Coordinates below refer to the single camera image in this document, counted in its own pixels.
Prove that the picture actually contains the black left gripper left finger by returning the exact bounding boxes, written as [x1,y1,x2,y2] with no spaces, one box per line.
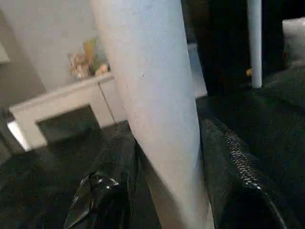
[64,133,139,229]

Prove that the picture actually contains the white glass-door cabinet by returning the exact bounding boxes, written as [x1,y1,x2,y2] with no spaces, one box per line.
[8,42,208,151]

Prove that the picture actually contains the white plastic table leg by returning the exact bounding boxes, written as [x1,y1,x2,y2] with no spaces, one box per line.
[246,0,264,90]
[89,0,215,229]

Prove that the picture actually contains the small plush toys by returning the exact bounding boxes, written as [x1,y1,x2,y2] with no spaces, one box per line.
[68,39,110,80]

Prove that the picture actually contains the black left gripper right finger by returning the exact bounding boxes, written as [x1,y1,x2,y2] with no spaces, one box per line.
[200,116,305,229]

